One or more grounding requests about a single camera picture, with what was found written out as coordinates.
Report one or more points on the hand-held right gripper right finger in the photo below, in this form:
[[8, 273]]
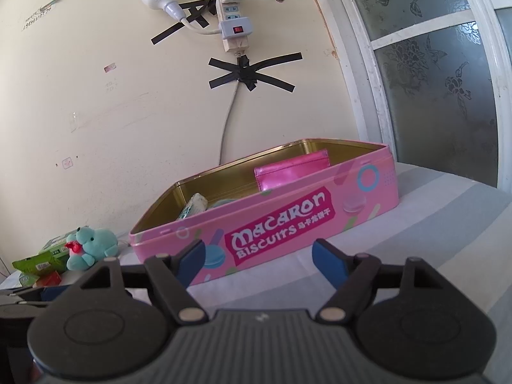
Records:
[[328, 262]]

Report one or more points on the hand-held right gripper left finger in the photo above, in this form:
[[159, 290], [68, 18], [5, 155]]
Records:
[[192, 262]]

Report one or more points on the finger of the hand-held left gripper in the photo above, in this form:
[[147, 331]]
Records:
[[24, 300]]

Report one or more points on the green toothpaste box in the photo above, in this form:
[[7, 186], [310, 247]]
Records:
[[38, 263]]

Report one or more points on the pink biscuit tin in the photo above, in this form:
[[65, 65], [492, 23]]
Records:
[[280, 224]]

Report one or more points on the red packet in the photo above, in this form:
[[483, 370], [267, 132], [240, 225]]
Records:
[[46, 279]]

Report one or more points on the white green small packet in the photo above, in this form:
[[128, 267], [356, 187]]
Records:
[[193, 207]]

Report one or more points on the white green carton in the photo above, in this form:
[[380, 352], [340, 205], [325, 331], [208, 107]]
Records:
[[56, 243]]

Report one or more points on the teal plush toy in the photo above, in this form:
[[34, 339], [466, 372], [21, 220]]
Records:
[[90, 248]]

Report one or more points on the shiny pink wallet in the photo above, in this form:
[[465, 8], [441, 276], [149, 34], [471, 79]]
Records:
[[294, 172]]

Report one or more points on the checked bedsheet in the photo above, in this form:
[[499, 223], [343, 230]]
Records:
[[440, 224]]

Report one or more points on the black tape cross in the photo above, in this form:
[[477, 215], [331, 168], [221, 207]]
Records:
[[248, 74]]

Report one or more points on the white framed frosted window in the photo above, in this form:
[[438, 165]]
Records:
[[424, 68]]

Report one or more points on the white power strip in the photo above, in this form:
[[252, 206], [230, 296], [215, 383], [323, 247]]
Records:
[[234, 20]]

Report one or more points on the black tape strips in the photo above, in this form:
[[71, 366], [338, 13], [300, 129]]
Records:
[[188, 16]]

